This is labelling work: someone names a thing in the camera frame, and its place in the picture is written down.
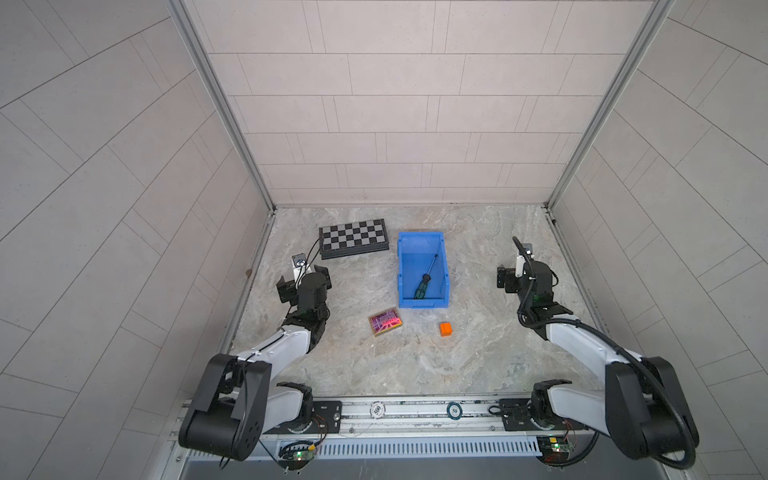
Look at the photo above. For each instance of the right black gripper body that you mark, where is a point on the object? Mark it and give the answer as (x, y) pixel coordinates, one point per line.
(523, 297)

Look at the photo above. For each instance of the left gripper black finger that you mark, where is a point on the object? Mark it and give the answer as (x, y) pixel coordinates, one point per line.
(287, 291)
(325, 273)

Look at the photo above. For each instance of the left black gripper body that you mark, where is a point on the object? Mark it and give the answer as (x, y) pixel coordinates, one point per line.
(322, 281)

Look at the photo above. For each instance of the green handled screwdriver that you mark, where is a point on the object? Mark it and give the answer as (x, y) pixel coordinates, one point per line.
(421, 290)

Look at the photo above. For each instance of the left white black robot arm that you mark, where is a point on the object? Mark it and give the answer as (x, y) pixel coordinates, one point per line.
(237, 398)

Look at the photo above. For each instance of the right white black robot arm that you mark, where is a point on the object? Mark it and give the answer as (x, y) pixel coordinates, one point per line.
(642, 407)

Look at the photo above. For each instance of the blue plastic bin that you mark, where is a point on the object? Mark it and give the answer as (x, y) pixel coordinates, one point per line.
(415, 250)

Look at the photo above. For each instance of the folded black white chessboard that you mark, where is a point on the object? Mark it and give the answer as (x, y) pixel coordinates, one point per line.
(353, 238)

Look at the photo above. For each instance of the purple circuit board box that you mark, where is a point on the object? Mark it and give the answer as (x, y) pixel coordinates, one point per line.
(385, 321)

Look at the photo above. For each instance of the small orange cube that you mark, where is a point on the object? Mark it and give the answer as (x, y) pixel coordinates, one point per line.
(445, 329)

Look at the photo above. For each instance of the white round sticker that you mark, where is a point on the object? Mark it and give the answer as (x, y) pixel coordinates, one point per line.
(377, 410)

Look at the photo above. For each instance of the left green circuit board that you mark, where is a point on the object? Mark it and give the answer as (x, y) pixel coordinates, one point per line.
(299, 452)

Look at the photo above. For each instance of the green circuit board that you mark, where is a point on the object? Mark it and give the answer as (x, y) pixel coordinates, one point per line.
(299, 452)
(554, 450)

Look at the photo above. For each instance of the right green circuit board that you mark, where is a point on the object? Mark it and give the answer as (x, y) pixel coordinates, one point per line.
(554, 450)

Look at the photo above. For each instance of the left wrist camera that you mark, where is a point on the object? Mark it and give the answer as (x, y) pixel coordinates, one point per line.
(299, 266)

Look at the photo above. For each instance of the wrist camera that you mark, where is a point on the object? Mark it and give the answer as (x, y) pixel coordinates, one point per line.
(523, 252)
(299, 266)

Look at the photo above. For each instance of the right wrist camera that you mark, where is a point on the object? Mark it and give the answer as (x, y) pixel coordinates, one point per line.
(523, 252)

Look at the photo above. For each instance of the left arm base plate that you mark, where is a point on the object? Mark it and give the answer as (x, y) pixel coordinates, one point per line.
(325, 418)

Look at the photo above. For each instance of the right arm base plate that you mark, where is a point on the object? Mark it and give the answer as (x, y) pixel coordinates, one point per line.
(516, 415)

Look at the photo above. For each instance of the black round ring sticker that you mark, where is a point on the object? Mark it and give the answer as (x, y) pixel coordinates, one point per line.
(454, 411)

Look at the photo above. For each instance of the aluminium mounting rail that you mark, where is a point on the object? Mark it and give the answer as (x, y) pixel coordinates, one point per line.
(419, 425)

